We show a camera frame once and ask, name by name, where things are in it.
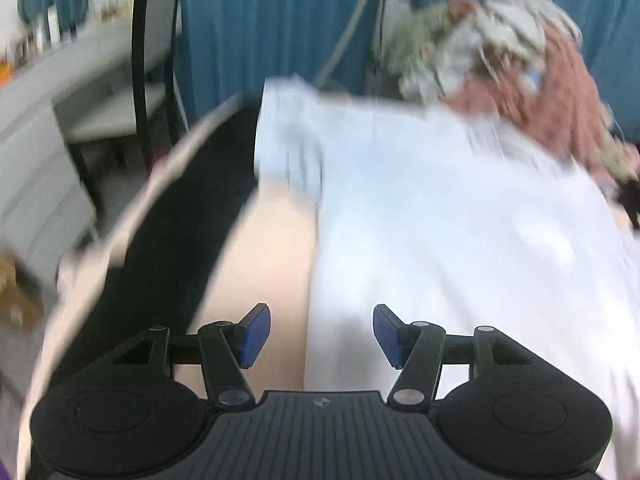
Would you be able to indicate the blue curtain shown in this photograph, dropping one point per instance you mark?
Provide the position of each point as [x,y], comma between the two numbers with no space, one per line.
[260,20]

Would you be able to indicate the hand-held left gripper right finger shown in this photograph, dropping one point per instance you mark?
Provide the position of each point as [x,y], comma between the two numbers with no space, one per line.
[387,332]

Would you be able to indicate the grey desk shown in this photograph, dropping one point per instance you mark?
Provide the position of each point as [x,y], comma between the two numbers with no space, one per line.
[45,125]

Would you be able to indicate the black chair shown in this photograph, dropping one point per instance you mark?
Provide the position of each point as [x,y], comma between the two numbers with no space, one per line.
[145,60]

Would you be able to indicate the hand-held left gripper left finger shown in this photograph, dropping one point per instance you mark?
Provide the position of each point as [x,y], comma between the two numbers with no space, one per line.
[256,332]

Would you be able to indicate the cardboard box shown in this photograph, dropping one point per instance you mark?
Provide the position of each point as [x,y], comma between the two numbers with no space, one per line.
[17,292]

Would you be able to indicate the white shirt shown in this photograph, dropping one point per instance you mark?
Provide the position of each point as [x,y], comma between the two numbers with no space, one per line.
[450,240]

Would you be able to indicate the pile of mixed clothes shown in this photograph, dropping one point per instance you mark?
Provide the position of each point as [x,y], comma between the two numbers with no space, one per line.
[505,55]

